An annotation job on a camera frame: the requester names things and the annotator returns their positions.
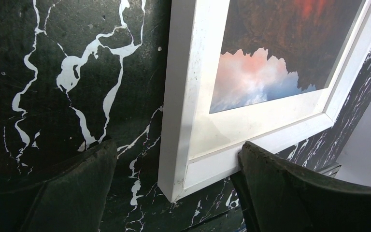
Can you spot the sunset photo in frame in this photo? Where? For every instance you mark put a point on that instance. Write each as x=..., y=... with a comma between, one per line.
x=274, y=49

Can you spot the white picture frame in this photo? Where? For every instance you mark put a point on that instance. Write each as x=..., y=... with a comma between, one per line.
x=198, y=148

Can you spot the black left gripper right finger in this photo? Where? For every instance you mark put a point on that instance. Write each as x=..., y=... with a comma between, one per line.
x=279, y=196

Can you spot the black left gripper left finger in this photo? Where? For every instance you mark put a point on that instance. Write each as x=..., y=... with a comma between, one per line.
x=67, y=197

